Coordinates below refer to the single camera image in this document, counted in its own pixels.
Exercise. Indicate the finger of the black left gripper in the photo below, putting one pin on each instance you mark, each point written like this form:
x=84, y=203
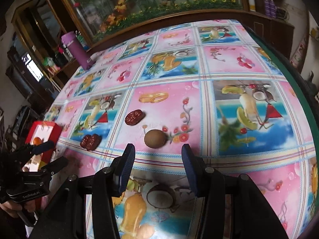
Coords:
x=37, y=148
x=52, y=168

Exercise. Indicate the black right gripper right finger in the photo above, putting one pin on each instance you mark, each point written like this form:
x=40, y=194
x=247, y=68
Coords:
x=207, y=184

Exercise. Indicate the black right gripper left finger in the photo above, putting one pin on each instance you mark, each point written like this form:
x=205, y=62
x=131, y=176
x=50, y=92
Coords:
x=110, y=182

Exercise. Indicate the orange tangerine fruit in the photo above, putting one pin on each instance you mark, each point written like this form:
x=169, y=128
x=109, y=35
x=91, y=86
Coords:
x=37, y=141

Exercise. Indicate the pair of red dates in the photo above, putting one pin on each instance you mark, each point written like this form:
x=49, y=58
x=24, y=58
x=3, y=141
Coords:
x=90, y=142

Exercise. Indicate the brown kiwi fruit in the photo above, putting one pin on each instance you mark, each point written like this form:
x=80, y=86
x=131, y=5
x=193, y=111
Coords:
x=155, y=138

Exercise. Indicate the red jujube date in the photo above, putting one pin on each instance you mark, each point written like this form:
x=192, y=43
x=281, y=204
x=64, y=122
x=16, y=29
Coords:
x=134, y=117

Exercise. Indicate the left human hand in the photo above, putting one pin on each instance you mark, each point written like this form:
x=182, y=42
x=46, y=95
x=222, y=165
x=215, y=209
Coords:
x=13, y=208

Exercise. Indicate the red white box lid tray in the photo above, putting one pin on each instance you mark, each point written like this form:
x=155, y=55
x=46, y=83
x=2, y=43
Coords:
x=39, y=133

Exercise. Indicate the green snack bag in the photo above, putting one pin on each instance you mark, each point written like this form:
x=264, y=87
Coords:
x=48, y=62

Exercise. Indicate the colourful fruit print tablecloth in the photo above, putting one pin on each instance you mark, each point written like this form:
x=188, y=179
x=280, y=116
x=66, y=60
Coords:
x=265, y=127

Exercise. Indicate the purple thermos bottle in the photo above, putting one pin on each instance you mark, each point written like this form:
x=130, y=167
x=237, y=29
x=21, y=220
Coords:
x=78, y=52

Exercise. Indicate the flower mural glass panel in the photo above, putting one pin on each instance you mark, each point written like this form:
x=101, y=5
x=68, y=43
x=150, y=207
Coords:
x=99, y=18

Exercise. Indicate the purple bottles on shelf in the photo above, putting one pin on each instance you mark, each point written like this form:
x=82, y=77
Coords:
x=270, y=8

